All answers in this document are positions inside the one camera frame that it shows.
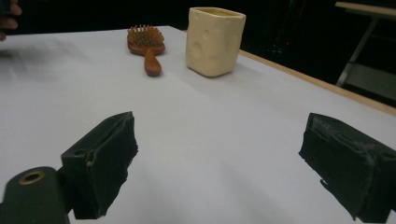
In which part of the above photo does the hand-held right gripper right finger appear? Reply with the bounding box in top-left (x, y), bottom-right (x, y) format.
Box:
top-left (298, 112), bottom-right (396, 224)

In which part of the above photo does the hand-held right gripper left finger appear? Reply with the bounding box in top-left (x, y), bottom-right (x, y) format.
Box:
top-left (60, 111), bottom-right (139, 220)

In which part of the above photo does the wooden paddle hairbrush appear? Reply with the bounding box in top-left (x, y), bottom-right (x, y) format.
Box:
top-left (126, 24), bottom-right (166, 77)

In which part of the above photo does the cream square cup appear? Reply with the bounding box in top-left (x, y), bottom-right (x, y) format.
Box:
top-left (186, 7), bottom-right (247, 78)

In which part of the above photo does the grey table frame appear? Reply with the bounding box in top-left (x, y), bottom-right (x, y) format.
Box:
top-left (334, 1), bottom-right (396, 101)

